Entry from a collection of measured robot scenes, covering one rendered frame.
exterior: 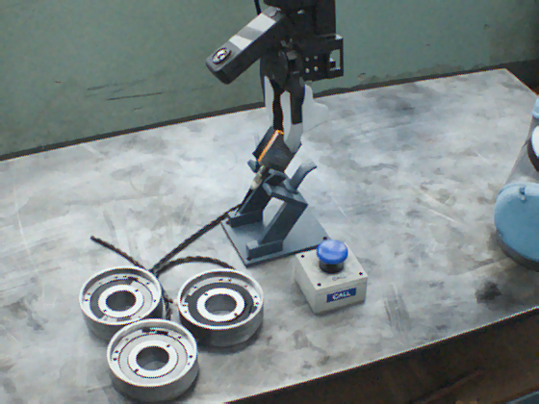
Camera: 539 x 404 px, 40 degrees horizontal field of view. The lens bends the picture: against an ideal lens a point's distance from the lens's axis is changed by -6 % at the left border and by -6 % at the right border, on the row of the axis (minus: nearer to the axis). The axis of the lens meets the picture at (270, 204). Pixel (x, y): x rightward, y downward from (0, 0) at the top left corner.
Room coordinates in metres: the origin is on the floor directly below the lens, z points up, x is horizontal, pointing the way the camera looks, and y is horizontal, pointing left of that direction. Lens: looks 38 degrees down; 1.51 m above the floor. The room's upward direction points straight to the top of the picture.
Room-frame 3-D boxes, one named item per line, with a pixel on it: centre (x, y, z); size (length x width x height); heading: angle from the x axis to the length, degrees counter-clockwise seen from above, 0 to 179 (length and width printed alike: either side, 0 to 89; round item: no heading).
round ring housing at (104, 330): (0.69, 0.19, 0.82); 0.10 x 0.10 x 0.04
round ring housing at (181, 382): (0.59, 0.14, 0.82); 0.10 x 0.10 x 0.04
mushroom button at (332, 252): (0.73, -0.08, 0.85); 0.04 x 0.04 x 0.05
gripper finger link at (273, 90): (0.89, -0.03, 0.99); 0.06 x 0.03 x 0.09; 116
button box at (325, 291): (0.74, -0.08, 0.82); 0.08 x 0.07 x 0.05; 109
